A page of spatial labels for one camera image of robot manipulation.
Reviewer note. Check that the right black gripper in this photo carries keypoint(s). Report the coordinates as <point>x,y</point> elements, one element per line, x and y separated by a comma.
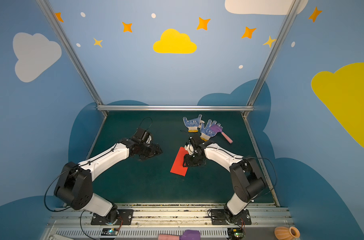
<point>194,156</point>

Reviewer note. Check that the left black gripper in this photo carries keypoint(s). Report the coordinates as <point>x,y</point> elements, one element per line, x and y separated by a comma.
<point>149,150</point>

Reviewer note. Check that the red square paper sheet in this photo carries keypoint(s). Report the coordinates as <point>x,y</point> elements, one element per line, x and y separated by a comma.
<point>178,167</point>

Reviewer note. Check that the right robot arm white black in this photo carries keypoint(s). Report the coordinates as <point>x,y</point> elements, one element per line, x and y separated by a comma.
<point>248,181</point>

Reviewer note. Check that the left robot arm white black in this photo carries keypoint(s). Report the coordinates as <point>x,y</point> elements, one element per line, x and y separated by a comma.
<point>75,183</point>

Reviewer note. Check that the right blue dotted work glove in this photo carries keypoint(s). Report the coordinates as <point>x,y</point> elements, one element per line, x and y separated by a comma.
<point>205,129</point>

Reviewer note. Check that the blue dotted work glove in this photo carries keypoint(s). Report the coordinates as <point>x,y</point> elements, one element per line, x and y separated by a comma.
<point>193,125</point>
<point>205,129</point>

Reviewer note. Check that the left blue dotted work glove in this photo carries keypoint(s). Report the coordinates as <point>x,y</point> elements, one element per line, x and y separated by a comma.
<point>193,125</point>

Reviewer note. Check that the purple pink brush on table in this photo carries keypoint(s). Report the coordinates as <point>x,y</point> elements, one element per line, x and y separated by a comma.
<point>219,129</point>

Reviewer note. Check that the pink purple brush front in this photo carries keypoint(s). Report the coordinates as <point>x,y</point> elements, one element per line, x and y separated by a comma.
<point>187,235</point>

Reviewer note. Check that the right green circuit board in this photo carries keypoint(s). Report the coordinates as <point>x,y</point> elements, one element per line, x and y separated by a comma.
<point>235,233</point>

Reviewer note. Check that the green circuit board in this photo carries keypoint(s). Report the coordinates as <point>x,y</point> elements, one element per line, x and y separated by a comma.
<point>110,232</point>
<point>235,233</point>

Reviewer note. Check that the left green circuit board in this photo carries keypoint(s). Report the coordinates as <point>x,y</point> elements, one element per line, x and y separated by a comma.
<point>110,232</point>

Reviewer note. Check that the terracotta ribbed vase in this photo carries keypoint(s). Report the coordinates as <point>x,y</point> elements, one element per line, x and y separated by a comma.
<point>284,233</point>

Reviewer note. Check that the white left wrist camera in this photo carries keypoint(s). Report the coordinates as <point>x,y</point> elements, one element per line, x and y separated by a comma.
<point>149,139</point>

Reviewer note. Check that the rear aluminium frame bar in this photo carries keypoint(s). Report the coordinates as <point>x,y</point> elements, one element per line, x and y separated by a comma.
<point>174,108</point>

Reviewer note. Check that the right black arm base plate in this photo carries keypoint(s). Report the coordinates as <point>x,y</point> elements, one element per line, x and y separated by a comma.
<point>225,217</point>

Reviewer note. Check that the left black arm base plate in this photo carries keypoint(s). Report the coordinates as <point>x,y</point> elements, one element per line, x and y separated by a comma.
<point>124,217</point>

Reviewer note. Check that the front aluminium rail base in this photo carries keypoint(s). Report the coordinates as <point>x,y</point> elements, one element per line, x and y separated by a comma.
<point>151,220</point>

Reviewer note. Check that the right aluminium frame post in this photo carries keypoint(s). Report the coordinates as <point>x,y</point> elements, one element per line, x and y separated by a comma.
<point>280,38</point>

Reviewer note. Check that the aluminium frame post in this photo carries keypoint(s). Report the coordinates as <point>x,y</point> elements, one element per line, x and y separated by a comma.
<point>49,13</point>
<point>280,38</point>

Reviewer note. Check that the left aluminium frame post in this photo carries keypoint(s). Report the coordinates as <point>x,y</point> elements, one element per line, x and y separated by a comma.
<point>49,13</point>

